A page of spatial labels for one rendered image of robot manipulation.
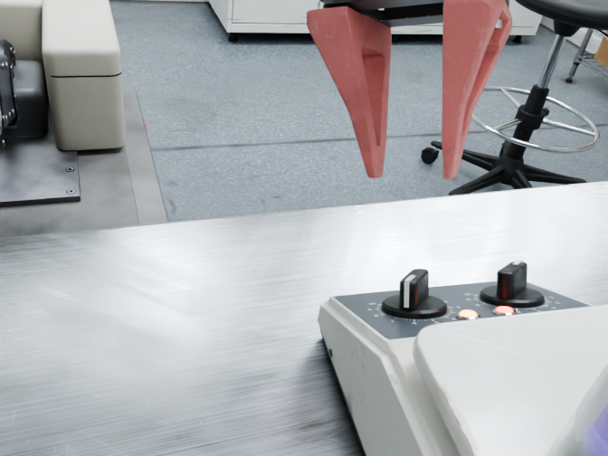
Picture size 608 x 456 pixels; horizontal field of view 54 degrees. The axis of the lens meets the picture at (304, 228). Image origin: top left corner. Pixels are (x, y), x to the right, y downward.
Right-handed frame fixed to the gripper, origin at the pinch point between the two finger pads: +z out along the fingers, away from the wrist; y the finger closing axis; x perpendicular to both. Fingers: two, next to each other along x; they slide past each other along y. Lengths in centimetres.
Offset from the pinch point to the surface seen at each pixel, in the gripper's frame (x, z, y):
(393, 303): 0.2, 7.0, -0.9
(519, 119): 156, -4, -6
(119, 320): -2.7, 8.7, -15.5
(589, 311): -0.6, 6.3, 7.8
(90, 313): -3.2, 8.4, -17.1
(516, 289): 3.4, 6.6, 4.6
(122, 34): 184, -44, -170
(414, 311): -0.7, 7.1, 0.4
